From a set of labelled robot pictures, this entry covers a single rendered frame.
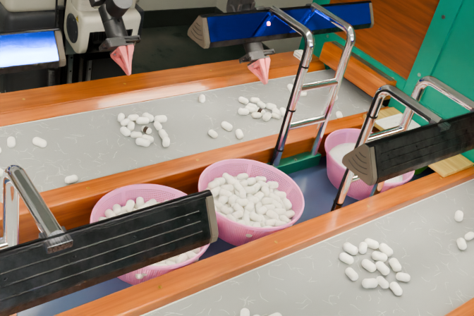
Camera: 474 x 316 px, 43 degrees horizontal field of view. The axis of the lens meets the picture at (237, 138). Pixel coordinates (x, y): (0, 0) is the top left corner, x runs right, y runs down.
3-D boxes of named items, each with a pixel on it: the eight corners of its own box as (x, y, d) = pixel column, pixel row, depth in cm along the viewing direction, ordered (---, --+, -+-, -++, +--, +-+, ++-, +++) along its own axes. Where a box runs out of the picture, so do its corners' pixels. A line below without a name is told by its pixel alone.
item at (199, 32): (185, 35, 150) (190, 8, 146) (354, 17, 187) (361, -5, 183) (203, 49, 146) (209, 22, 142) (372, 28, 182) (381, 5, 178)
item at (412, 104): (317, 228, 156) (373, 78, 132) (367, 208, 168) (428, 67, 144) (369, 278, 145) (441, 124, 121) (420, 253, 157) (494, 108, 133)
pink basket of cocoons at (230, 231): (170, 219, 148) (176, 189, 143) (228, 173, 168) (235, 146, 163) (262, 276, 138) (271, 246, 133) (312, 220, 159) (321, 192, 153)
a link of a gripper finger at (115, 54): (149, 68, 166) (140, 36, 167) (126, 71, 162) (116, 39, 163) (140, 76, 172) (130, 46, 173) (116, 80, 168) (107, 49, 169)
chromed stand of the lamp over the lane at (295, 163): (228, 143, 181) (262, 3, 157) (278, 131, 192) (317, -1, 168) (267, 180, 169) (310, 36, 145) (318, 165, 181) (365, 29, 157)
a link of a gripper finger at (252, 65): (283, 77, 188) (274, 50, 189) (266, 81, 184) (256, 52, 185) (271, 85, 194) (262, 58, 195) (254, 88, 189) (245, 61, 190)
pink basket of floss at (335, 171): (312, 193, 168) (321, 166, 163) (319, 144, 191) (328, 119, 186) (405, 220, 167) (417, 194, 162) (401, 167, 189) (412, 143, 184)
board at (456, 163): (362, 117, 192) (363, 114, 192) (391, 109, 201) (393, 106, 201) (443, 178, 172) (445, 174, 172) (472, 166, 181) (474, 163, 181)
